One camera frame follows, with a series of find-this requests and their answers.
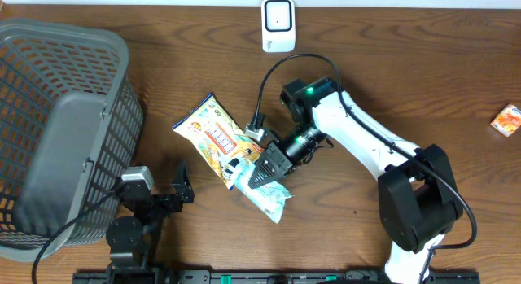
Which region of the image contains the teal wet wipes pack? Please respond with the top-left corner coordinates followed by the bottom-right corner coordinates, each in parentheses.
top-left (230, 158), bottom-right (293, 224)

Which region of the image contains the yellow snack bag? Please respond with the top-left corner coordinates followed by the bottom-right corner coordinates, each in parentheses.
top-left (172, 93), bottom-right (263, 189)

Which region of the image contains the orange tissue pack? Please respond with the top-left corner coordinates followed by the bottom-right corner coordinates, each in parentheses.
top-left (490, 104), bottom-right (521, 137)

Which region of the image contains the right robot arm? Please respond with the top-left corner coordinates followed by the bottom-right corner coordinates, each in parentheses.
top-left (248, 77), bottom-right (463, 283)

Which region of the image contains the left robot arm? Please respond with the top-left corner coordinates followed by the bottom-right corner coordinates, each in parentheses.
top-left (106, 163), bottom-right (195, 283)

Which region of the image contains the white barcode scanner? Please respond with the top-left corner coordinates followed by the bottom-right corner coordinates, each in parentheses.
top-left (260, 0), bottom-right (296, 53)

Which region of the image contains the grey plastic basket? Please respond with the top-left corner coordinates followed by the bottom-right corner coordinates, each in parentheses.
top-left (1, 19), bottom-right (143, 262)

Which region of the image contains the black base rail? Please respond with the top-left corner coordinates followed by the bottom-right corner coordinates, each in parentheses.
top-left (72, 261), bottom-right (481, 284)

